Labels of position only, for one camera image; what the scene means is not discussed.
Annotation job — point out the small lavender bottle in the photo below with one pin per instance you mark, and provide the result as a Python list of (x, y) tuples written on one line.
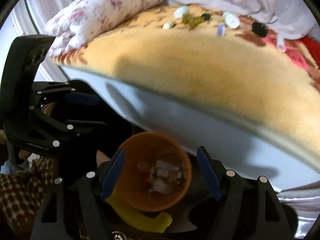
[(221, 30)]

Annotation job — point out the orange trash bin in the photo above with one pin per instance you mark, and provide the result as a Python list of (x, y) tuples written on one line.
[(156, 174)]

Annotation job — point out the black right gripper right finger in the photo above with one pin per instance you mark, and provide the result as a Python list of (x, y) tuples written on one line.
[(240, 208)]

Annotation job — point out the yellow floral fleece blanket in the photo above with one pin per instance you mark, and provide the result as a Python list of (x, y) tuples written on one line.
[(240, 72)]

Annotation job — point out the white mint-capped bottle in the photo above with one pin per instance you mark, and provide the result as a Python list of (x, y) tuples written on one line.
[(181, 12)]

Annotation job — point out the small white pink-capped bottle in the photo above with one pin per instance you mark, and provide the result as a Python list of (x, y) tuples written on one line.
[(169, 25)]

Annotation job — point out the yellow plastic handle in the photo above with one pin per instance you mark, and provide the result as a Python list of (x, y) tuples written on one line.
[(136, 219)]

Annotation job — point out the black fuzzy pouch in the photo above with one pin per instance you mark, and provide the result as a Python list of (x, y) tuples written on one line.
[(259, 29)]

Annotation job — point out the white bed sheet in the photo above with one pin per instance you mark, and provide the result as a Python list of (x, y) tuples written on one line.
[(249, 148)]

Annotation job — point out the plaid sleeved left forearm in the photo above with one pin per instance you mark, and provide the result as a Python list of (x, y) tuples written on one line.
[(22, 194)]

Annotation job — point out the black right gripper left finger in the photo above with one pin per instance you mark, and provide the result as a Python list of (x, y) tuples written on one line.
[(94, 191)]

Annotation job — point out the red cloth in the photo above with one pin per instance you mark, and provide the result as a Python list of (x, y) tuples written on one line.
[(313, 47)]

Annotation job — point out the white tube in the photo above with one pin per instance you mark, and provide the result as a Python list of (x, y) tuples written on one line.
[(280, 43)]

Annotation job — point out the olive translucent hair clip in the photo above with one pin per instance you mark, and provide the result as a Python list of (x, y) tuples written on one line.
[(191, 21)]

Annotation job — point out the green white foam pump bottle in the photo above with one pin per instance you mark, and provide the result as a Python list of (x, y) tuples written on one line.
[(231, 21)]

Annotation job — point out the dark green dropper bottle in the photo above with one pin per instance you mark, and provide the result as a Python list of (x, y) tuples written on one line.
[(206, 16)]

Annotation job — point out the white pink floral pillow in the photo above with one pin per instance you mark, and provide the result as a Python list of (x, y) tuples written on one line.
[(83, 20)]

